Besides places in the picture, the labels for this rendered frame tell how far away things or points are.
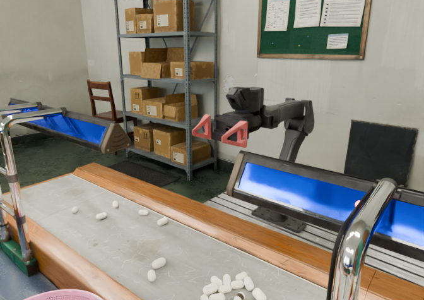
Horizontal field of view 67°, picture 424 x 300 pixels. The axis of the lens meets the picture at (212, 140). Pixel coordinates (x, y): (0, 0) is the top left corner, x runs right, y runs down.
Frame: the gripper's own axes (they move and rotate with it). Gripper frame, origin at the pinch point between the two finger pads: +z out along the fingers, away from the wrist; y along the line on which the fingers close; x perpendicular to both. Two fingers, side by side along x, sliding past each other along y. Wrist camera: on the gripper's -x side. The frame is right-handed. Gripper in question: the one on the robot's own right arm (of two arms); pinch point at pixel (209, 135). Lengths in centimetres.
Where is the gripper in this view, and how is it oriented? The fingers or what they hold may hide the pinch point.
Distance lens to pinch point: 79.1
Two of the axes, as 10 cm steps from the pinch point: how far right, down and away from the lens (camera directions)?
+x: 0.1, 9.6, 2.9
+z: -6.6, 2.2, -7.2
